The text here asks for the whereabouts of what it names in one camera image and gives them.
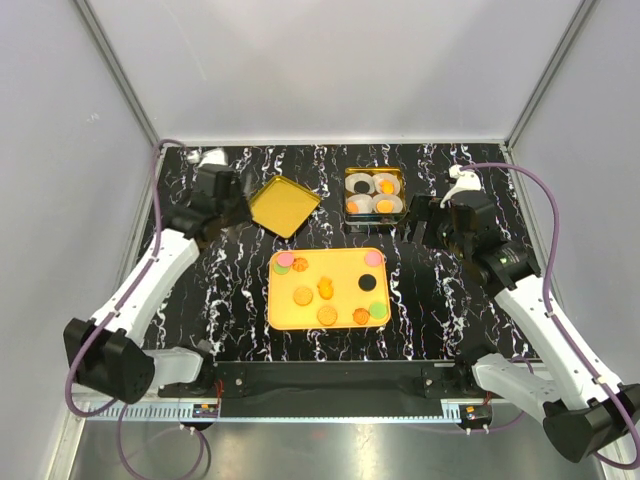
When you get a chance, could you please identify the round tan biscuit top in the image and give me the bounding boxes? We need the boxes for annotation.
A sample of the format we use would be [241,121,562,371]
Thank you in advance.
[376,199,394,214]

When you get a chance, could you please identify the round tan biscuit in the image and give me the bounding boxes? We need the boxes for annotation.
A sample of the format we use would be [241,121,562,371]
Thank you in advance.
[293,286,314,306]
[317,306,338,326]
[376,199,394,214]

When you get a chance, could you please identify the yellow pineapple cookie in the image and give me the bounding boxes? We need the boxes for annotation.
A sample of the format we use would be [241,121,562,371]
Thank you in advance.
[378,180,395,195]
[317,277,334,300]

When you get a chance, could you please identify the gold cookie tin box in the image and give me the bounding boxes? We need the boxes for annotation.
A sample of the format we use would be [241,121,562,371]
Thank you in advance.
[344,167,407,233]

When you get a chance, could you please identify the gold tin lid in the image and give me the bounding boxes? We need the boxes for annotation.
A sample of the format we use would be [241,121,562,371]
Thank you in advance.
[249,175,321,239]

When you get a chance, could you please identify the black sandwich cookie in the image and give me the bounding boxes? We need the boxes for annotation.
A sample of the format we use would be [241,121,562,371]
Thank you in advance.
[358,274,377,292]
[353,180,371,195]

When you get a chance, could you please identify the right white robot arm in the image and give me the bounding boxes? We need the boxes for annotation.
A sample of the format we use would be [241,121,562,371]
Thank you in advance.
[400,191,639,463]

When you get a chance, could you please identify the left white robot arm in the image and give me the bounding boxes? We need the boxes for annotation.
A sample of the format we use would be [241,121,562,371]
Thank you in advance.
[63,161,252,410]

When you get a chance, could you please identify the white paper cup front-right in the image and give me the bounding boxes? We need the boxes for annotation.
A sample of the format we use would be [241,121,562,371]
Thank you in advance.
[373,194,404,215]

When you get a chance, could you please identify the white paper cup back-right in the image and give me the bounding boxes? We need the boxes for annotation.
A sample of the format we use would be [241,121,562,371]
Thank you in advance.
[372,172,401,196]

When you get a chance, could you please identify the pink cookie right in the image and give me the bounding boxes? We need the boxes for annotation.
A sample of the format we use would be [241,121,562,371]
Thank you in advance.
[365,251,383,267]

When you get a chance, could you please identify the pink cookie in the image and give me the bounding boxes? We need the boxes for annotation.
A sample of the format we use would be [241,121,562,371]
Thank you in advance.
[365,251,383,267]
[277,252,295,268]

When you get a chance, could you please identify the white paper cup front-left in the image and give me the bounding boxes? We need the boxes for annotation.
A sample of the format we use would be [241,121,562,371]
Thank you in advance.
[346,194,375,215]

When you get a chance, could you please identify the white paper cup back-left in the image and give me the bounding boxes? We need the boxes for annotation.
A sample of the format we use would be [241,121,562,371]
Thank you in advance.
[345,172,375,196]

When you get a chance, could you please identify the pink cookie left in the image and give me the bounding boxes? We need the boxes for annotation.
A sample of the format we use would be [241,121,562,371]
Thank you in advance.
[277,252,295,268]

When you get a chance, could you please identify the green cookie left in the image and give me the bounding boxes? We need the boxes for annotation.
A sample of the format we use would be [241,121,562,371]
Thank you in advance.
[273,263,289,275]

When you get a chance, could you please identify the green cookie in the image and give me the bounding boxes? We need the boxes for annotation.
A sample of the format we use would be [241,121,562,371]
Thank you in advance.
[273,263,289,275]
[369,302,388,320]

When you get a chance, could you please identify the green cookie right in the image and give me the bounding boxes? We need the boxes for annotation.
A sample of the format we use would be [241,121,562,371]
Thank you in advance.
[369,302,388,320]

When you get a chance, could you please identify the orange swirl cookie bottom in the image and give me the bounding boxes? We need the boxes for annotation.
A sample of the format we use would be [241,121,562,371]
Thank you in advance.
[353,308,370,325]

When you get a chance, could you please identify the yellow plastic tray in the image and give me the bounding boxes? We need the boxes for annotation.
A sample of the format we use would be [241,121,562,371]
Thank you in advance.
[266,247,391,331]

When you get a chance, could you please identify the round tan biscuit left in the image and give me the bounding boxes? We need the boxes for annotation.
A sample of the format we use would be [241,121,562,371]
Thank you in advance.
[293,286,314,306]

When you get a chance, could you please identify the round tan biscuit bottom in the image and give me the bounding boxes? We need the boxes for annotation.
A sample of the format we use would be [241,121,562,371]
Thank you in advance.
[317,306,338,326]

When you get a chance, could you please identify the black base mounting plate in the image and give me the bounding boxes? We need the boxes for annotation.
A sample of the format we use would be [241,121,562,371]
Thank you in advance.
[159,360,503,430]

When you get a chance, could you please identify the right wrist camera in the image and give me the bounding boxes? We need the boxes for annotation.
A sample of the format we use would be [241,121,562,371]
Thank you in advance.
[440,165,482,209]

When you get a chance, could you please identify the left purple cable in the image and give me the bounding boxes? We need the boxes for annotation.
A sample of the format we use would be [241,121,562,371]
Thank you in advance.
[64,139,214,479]

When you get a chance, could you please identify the purple cable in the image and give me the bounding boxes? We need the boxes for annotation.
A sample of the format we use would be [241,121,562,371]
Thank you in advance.
[404,162,640,471]
[64,139,214,479]

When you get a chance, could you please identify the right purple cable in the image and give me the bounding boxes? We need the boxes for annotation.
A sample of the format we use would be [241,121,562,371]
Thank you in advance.
[404,162,640,471]

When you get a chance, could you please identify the aluminium frame rail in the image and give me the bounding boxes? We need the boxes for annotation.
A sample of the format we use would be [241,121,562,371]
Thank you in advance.
[71,394,221,423]

